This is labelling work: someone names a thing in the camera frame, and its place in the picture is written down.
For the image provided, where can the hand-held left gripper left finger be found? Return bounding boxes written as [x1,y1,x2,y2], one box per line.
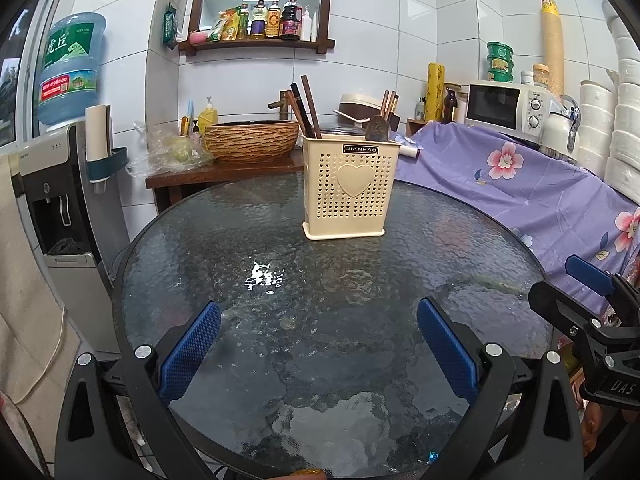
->
[54,300,223,480]

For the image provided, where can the wooden mirror wall shelf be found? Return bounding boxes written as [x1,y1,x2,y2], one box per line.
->
[179,0,341,58]

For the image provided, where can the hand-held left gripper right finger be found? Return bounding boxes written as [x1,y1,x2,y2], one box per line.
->
[416,296,586,480]

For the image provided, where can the teal plastic holder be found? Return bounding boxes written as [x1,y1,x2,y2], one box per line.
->
[86,146,130,183]

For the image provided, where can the yellow soap dispenser bottle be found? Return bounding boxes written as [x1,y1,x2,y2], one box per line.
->
[198,96,219,136]

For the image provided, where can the bamboo faucet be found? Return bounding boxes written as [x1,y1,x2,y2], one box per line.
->
[268,89,296,122]

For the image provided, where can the white microwave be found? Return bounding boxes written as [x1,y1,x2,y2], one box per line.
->
[465,81,551,143]

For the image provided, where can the person's right hand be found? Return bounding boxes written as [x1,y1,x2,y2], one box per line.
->
[575,396,608,445]

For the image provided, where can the yellow-green snack packet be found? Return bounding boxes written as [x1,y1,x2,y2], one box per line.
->
[207,8,241,42]

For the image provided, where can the white cable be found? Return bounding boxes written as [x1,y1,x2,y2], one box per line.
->
[10,304,67,406]

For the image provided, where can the brown bottle orange label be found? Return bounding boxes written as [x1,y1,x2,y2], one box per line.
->
[266,0,282,39]

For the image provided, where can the water dispenser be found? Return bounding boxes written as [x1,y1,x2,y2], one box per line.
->
[17,121,132,356]

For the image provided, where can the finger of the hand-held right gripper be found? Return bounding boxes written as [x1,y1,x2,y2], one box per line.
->
[564,253,640,307]
[528,281,610,345]

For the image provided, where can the yellow liquid condiment bottle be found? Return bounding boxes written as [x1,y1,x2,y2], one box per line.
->
[249,0,268,39]

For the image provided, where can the woven basin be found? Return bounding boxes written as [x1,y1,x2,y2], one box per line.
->
[202,120,301,163]

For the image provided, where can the brown white rice cooker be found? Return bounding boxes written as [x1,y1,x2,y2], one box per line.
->
[336,92,401,133]

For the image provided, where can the white thermos jug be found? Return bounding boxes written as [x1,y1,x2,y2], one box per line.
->
[539,94,583,161]

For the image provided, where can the yellow wrap roll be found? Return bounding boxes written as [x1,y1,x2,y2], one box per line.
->
[426,62,447,123]

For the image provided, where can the white framed window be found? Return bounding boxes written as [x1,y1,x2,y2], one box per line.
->
[0,0,66,156]

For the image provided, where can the dark soy sauce bottle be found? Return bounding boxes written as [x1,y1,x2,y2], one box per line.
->
[279,0,302,41]

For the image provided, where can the blue water jug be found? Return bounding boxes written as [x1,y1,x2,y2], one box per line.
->
[35,12,108,127]

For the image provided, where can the cream plastic utensil holder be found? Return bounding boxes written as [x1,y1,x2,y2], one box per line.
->
[300,134,402,241]

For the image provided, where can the wooden-handled metal spoon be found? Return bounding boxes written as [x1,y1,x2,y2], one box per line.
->
[365,115,391,142]

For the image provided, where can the white cup tube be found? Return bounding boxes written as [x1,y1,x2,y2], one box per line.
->
[84,104,113,183]

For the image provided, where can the wooden side table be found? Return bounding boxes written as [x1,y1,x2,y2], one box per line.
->
[146,152,307,211]

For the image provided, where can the green hanging packet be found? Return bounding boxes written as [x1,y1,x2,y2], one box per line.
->
[161,4,180,50]

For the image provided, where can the stack of white bowls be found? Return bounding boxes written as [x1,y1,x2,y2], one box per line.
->
[580,0,640,206]

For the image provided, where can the clear plastic bag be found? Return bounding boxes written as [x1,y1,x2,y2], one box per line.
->
[127,120,216,176]

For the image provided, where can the purple floral cloth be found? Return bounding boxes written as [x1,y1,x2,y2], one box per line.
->
[392,121,640,321]

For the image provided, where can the tall paper cup stack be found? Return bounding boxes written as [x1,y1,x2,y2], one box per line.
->
[539,0,566,101]

